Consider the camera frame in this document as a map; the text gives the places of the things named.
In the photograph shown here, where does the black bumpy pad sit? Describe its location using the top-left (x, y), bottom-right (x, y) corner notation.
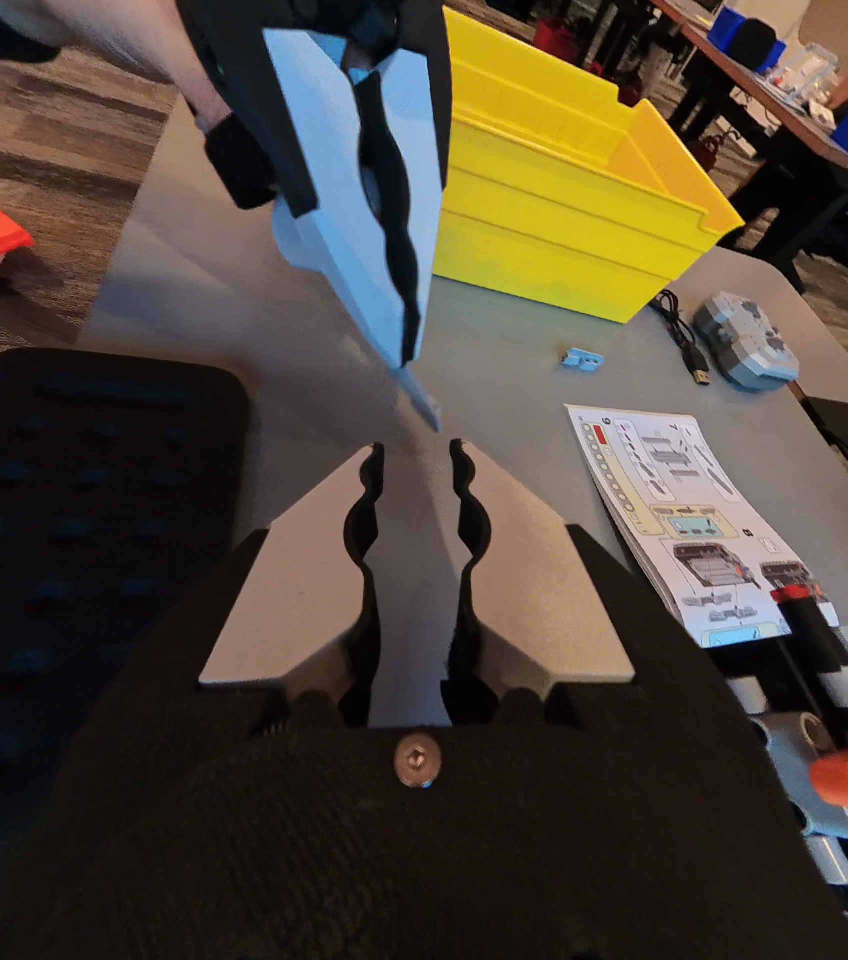
top-left (0, 346), bottom-right (251, 909)

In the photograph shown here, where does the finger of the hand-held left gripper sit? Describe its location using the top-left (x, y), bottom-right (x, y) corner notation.
top-left (364, 48), bottom-right (445, 363)
top-left (262, 28), bottom-right (411, 369)

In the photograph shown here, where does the yellow plastic bin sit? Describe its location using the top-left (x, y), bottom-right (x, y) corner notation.
top-left (431, 6), bottom-right (746, 325)

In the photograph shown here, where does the wooden table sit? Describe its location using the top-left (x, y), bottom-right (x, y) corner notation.
top-left (649, 0), bottom-right (848, 294)

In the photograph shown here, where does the grey toy control unit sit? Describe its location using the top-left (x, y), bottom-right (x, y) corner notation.
top-left (694, 291), bottom-right (800, 393)

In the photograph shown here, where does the black usb cable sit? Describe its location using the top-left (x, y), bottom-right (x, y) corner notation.
top-left (649, 288), bottom-right (712, 388)

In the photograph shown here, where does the partly built toy model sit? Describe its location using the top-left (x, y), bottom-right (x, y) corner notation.
top-left (724, 585), bottom-right (848, 960)

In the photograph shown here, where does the grey desk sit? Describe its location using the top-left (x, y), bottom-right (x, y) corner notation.
top-left (79, 97), bottom-right (848, 730)

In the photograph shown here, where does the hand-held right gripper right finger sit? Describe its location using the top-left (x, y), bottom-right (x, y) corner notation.
top-left (440, 439), bottom-right (635, 727)

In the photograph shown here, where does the printed instruction booklet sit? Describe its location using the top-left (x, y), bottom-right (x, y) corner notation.
top-left (565, 405), bottom-right (841, 651)

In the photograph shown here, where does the clear plastic box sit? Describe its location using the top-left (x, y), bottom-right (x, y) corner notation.
top-left (776, 41), bottom-right (842, 115)

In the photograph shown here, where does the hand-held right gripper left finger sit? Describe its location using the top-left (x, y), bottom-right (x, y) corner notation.
top-left (199, 442), bottom-right (386, 727)

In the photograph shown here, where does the person's left hand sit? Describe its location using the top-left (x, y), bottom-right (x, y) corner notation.
top-left (41, 0), bottom-right (235, 136)

